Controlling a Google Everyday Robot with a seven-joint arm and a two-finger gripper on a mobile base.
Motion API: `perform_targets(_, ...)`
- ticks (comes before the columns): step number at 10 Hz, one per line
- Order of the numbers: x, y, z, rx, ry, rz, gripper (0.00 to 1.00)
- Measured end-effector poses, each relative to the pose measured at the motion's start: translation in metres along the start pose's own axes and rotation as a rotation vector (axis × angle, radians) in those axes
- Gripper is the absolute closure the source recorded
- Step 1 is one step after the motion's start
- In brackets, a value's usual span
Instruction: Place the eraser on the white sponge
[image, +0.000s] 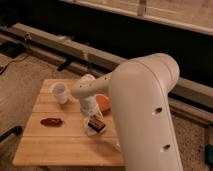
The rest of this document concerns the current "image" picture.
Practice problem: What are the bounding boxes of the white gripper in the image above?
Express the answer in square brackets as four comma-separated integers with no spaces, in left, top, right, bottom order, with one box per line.
[80,96,99,117]

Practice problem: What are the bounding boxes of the dark eraser block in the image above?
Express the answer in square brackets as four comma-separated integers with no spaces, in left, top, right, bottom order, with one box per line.
[88,116,105,132]

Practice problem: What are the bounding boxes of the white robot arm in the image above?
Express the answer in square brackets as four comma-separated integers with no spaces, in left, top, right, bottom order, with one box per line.
[71,53,183,171]

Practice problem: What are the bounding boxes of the orange bowl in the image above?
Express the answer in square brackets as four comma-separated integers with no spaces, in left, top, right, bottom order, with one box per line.
[96,94,110,112]

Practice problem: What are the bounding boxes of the white paper cup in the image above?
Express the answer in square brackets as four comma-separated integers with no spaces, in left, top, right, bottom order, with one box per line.
[49,82,68,105]

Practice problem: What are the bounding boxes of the wooden table board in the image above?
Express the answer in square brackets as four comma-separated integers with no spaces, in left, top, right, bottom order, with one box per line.
[13,79,123,167]

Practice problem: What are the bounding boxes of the dark red flat object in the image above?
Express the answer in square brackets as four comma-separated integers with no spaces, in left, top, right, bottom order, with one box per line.
[40,118,63,127]

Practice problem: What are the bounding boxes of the black cable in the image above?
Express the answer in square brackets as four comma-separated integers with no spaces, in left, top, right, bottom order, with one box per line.
[0,53,31,75]

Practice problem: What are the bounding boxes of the long metal rail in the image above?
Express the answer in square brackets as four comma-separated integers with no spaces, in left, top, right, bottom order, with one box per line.
[0,23,213,124]

